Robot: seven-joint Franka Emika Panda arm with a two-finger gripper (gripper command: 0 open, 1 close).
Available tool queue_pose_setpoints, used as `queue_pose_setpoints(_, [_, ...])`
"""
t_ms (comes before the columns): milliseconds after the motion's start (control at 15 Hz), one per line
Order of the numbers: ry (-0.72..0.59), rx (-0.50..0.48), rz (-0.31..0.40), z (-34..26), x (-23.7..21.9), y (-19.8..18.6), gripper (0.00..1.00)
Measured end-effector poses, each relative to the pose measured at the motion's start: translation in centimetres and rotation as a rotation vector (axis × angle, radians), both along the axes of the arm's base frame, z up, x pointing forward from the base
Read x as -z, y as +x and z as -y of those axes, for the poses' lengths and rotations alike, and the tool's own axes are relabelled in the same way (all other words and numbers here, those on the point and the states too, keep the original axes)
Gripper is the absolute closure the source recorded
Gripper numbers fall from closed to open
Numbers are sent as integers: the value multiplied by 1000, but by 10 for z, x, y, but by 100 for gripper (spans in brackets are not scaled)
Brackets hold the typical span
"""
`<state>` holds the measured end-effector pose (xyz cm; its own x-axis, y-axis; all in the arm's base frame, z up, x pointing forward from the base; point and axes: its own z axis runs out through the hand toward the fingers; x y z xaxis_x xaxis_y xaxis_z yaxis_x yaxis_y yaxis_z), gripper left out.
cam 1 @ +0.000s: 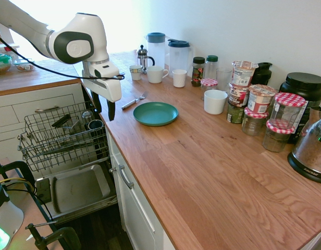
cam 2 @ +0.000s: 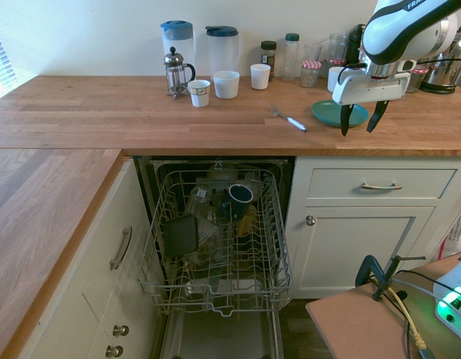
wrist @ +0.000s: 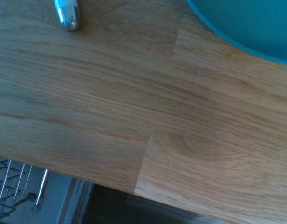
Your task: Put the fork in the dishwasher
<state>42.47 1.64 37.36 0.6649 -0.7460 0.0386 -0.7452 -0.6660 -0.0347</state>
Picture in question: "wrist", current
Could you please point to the silver metal fork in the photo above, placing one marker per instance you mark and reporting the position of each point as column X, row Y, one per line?
column 69, row 16

